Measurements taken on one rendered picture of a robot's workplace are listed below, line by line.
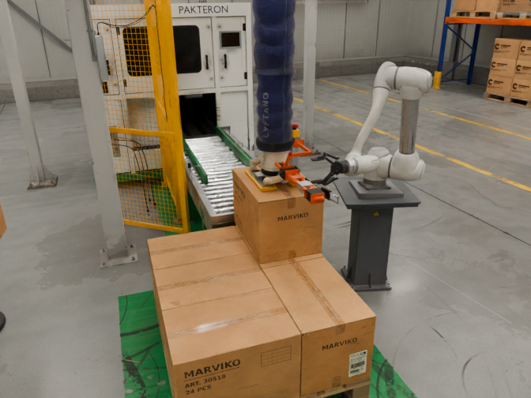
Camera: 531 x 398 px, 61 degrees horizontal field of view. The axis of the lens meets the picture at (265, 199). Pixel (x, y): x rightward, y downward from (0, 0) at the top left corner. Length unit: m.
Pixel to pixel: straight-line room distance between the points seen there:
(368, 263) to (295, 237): 0.87
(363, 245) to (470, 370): 1.02
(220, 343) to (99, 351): 1.14
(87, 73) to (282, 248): 1.86
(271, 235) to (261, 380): 0.81
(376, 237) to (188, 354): 1.70
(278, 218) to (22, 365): 1.76
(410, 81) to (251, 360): 1.78
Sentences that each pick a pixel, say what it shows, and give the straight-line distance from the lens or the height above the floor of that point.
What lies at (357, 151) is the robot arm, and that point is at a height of 1.11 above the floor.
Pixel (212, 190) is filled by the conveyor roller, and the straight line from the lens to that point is 3.74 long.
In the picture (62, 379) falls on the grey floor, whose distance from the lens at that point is 3.02.
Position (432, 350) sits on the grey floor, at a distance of 3.09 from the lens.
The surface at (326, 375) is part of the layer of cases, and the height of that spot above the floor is 0.24.
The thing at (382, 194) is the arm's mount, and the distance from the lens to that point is 3.11.
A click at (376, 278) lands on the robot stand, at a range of 3.49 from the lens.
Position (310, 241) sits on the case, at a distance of 2.75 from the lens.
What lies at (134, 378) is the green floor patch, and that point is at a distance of 2.88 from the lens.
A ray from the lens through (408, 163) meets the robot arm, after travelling 3.07.
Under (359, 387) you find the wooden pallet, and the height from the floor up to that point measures 0.10.
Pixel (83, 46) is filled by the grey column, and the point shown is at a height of 1.70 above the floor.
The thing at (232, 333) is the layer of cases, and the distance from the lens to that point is 2.21.
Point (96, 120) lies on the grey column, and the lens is 3.59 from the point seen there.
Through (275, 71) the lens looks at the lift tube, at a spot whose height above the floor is 1.62.
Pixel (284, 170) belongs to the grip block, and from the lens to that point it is 2.55.
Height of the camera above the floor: 1.96
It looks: 23 degrees down
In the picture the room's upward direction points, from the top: 1 degrees counter-clockwise
